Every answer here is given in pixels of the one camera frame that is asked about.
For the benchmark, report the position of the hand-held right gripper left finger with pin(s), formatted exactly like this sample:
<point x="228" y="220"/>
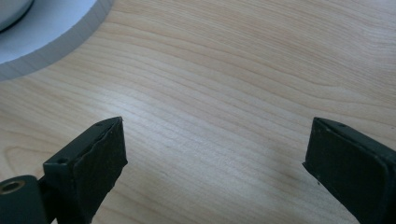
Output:
<point x="93" y="165"/>

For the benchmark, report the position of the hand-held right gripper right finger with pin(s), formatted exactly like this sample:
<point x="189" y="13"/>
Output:
<point x="351" y="168"/>

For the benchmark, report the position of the white tree stand with dish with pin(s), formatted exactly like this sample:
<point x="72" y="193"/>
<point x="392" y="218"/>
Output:
<point x="53" y="31"/>

